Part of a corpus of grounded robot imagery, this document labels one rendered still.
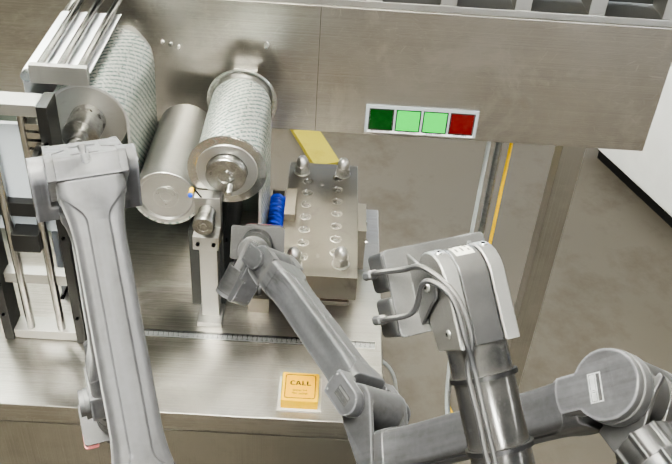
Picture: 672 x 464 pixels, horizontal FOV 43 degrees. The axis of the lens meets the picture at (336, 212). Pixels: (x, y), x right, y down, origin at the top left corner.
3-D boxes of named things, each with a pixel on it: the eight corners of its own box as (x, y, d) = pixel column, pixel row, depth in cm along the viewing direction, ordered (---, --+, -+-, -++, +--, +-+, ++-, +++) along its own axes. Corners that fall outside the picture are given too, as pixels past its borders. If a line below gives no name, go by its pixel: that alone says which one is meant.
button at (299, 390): (280, 408, 159) (280, 399, 157) (282, 379, 164) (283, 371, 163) (317, 410, 159) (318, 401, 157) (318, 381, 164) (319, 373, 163)
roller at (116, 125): (55, 149, 158) (43, 82, 149) (89, 84, 178) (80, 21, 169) (130, 154, 158) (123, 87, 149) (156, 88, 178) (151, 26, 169)
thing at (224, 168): (238, 155, 154) (251, 188, 158) (239, 149, 155) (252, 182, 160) (199, 164, 155) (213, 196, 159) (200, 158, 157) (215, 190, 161)
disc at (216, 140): (189, 200, 163) (185, 134, 154) (189, 198, 163) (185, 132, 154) (266, 204, 163) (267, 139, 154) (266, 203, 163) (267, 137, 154)
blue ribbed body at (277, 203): (262, 263, 175) (262, 250, 172) (270, 201, 192) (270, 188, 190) (279, 264, 175) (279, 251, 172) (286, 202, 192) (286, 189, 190)
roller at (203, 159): (197, 194, 161) (194, 143, 154) (215, 123, 182) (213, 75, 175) (257, 197, 162) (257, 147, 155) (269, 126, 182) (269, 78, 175)
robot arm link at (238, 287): (302, 269, 149) (263, 254, 144) (271, 325, 150) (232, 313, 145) (271, 243, 159) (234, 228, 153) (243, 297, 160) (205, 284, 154)
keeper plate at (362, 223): (353, 269, 190) (357, 230, 183) (353, 240, 198) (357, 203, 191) (364, 269, 190) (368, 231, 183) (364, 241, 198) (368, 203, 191)
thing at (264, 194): (258, 264, 173) (258, 190, 161) (267, 195, 191) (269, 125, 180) (260, 264, 173) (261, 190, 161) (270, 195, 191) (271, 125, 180)
